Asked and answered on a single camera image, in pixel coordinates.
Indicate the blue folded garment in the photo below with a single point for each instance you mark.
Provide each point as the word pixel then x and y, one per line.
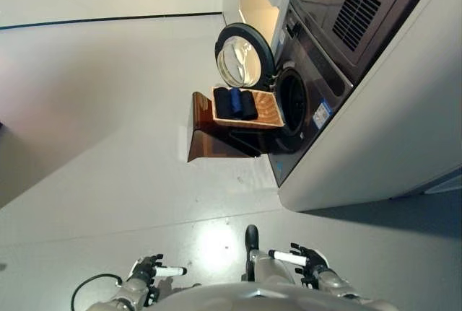
pixel 236 101

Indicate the robot leg with black foot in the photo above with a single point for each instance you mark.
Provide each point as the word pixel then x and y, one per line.
pixel 265 262

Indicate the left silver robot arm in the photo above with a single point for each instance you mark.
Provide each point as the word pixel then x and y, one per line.
pixel 124 294

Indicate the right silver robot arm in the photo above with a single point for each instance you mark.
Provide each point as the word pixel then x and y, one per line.
pixel 341 287

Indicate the black folded garment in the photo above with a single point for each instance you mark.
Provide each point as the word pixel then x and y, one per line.
pixel 223 103
pixel 248 105

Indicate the brown wooden stool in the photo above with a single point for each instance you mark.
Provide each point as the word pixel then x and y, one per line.
pixel 213 132

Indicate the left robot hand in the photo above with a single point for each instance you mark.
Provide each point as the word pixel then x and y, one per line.
pixel 146 271

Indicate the blue energy label sticker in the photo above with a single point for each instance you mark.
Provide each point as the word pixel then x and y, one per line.
pixel 322 112

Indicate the round washing machine door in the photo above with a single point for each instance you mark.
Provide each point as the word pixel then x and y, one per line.
pixel 240 56

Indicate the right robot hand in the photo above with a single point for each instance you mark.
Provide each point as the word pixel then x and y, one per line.
pixel 307 258

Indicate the silver robot torso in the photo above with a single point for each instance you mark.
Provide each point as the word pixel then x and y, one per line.
pixel 263 298

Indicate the dark grey washing machine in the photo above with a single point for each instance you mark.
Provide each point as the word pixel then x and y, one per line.
pixel 379 116
pixel 310 98

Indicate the woven wicker laundry basket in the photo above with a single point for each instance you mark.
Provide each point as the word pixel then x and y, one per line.
pixel 265 107

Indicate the dark grey stacked dryer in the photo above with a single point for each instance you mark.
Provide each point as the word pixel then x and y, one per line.
pixel 357 11

